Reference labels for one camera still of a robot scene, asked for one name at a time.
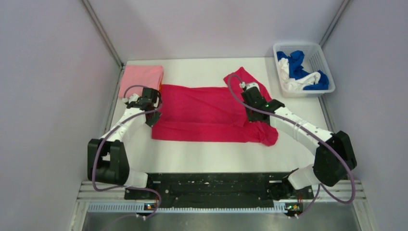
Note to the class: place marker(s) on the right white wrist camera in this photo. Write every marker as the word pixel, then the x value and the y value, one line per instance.
pixel 250 85

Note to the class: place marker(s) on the magenta t shirt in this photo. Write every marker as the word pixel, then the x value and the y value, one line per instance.
pixel 211 114

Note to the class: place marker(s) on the folded pink t shirt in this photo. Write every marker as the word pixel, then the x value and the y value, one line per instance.
pixel 147 75

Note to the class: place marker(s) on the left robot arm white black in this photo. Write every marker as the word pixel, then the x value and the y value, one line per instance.
pixel 108 157

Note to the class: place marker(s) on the white t shirt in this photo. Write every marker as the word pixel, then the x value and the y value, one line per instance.
pixel 293 84

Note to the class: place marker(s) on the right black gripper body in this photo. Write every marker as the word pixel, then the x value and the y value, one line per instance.
pixel 251 116

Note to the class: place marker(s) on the white plastic basket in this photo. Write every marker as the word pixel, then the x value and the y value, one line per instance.
pixel 314 60

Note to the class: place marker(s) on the blue t shirt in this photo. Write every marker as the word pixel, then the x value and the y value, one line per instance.
pixel 296 70

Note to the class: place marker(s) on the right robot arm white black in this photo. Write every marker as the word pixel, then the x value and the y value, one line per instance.
pixel 333 152

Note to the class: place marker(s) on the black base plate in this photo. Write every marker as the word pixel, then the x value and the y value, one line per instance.
pixel 218 190

